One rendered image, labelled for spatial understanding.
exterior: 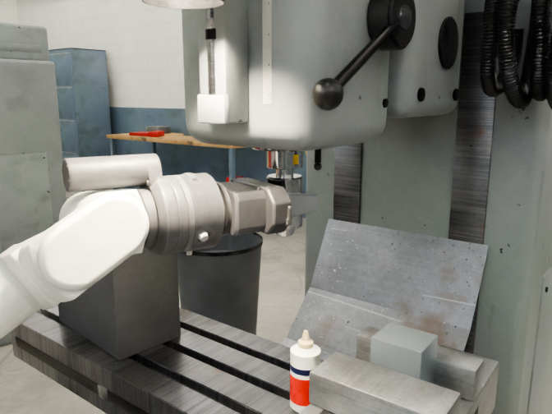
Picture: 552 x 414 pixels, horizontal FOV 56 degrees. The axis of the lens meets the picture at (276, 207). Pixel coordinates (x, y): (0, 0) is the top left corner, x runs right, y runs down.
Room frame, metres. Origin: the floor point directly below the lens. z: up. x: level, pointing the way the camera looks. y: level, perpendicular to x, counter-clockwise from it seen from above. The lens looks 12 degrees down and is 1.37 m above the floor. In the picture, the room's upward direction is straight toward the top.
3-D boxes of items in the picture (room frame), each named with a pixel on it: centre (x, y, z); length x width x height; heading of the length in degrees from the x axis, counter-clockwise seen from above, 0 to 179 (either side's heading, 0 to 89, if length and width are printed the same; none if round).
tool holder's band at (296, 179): (0.65, -0.01, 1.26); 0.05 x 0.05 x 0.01
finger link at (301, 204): (0.62, -0.03, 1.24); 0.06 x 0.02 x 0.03; 123
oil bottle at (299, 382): (0.62, -0.04, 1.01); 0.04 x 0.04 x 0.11
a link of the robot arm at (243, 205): (0.60, 0.07, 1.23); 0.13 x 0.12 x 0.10; 33
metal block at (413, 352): (0.54, -0.15, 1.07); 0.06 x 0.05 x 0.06; 54
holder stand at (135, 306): (0.86, 0.28, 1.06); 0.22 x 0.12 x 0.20; 46
